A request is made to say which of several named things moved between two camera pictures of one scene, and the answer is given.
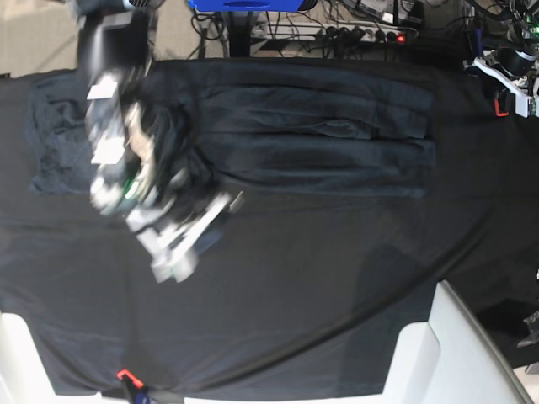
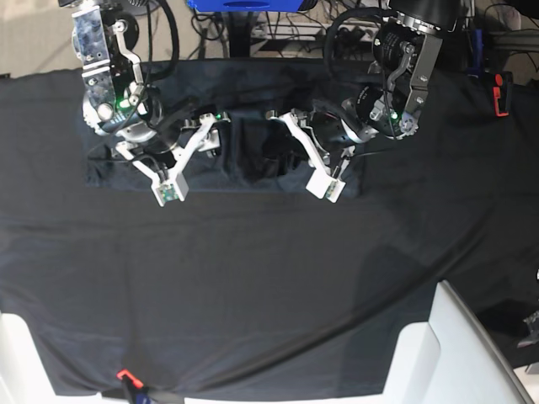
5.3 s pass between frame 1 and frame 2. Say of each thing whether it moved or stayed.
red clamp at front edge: stayed
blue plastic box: stayed
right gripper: moved
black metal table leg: stayed
